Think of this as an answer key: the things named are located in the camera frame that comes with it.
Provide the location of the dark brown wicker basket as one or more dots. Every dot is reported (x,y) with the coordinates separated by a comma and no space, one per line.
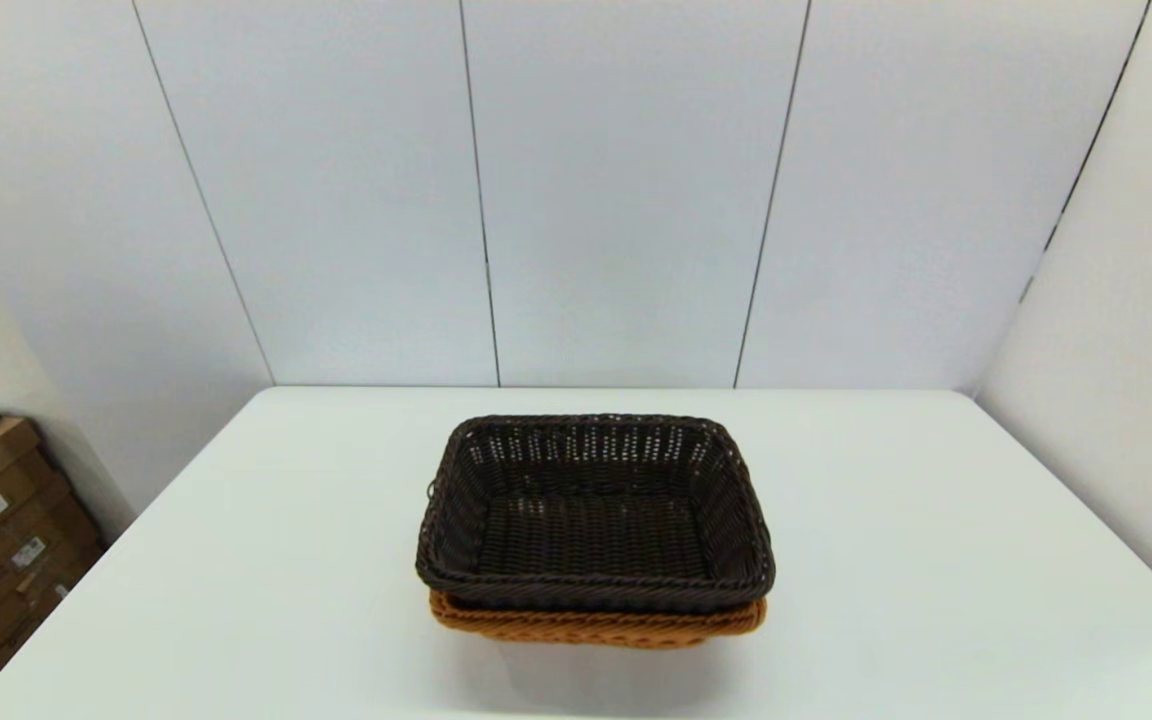
(586,540)

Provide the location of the orange wicker basket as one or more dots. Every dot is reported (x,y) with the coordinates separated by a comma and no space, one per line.
(586,630)

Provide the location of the labelled brown cardboard box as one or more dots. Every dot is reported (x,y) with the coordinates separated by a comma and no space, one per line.
(61,545)
(21,505)
(31,615)

